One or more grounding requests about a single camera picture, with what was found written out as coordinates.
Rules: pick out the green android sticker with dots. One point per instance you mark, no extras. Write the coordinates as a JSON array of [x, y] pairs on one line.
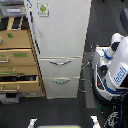
[[43, 9]]

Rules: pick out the fridge drawer handle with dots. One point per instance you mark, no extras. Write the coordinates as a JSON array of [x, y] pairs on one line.
[[60, 81], [60, 63]]

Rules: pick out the bottom fridge drawer handle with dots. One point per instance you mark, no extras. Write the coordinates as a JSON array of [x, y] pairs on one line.
[[60, 81]]

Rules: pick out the grey device on cabinet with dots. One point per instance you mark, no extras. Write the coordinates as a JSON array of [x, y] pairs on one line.
[[13, 11]]

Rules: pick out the middle fridge drawer handle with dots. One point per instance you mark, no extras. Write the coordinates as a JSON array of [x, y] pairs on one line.
[[60, 63]]

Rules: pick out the white refrigerator body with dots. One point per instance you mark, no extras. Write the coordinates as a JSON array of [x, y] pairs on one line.
[[50, 72]]

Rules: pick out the white blue parked robot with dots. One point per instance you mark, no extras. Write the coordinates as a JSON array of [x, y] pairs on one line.
[[110, 66]]

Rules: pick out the wooden drawer cabinet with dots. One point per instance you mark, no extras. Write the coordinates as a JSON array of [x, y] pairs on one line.
[[19, 68]]

